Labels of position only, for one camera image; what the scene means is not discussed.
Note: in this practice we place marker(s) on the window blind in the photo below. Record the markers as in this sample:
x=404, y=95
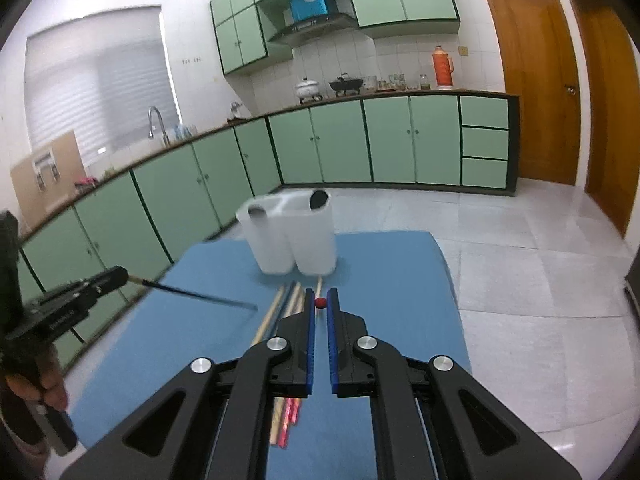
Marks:
x=90, y=85

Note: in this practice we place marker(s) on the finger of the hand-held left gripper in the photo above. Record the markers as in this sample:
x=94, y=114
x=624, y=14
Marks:
x=107, y=280

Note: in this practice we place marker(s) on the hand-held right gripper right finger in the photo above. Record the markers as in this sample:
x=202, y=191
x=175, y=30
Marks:
x=331, y=345

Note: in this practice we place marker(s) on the bottles by sink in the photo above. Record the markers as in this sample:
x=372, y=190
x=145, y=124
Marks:
x=182, y=131

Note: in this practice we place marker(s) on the white utensil holder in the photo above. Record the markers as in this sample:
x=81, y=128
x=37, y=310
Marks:
x=310, y=242

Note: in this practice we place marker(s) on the white cooking pot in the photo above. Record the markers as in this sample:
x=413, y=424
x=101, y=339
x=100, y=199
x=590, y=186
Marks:
x=308, y=89

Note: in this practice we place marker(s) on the metal faucet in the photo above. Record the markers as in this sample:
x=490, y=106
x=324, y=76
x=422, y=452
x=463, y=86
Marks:
x=156, y=122

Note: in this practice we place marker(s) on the cardboard box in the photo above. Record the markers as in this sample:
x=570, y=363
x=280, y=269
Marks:
x=50, y=180

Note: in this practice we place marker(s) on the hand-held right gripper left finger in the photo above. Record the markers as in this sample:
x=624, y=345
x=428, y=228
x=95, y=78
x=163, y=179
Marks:
x=311, y=345

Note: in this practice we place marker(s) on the black glass cabinet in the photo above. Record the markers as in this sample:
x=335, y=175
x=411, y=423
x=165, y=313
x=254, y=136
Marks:
x=633, y=290

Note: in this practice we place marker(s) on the blue table mat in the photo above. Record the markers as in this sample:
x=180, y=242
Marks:
x=400, y=285

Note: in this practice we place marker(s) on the person's left hand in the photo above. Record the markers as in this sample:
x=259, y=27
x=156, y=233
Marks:
x=52, y=385

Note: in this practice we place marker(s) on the gas stove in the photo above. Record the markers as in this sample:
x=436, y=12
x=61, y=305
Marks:
x=330, y=97

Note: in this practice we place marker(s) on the green base cabinets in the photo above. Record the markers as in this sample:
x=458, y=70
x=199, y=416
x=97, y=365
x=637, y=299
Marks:
x=390, y=140

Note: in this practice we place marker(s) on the blue box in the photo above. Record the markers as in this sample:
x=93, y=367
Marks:
x=310, y=4

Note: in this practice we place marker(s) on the orange thermos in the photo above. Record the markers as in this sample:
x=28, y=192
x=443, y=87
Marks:
x=442, y=70

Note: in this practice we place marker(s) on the wooden door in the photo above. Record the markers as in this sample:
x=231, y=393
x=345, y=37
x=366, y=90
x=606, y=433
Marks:
x=535, y=85
x=610, y=120

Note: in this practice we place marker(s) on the small glass jar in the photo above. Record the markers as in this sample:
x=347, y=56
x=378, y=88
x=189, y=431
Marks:
x=424, y=82

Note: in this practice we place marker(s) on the range hood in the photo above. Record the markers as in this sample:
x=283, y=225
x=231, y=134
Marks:
x=310, y=30

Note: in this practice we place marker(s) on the red-tipped wooden stick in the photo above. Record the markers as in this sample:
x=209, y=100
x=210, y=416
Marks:
x=320, y=302

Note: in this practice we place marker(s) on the dark chopstick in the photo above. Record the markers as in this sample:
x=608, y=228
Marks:
x=200, y=296
x=283, y=305

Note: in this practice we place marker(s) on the light wooden chopstick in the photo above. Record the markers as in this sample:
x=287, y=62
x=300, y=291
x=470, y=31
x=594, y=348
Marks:
x=276, y=420
x=267, y=312

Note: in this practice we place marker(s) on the black wok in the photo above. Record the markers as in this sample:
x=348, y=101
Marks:
x=346, y=84

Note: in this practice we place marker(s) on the pink cloth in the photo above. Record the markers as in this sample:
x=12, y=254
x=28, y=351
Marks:
x=86, y=183

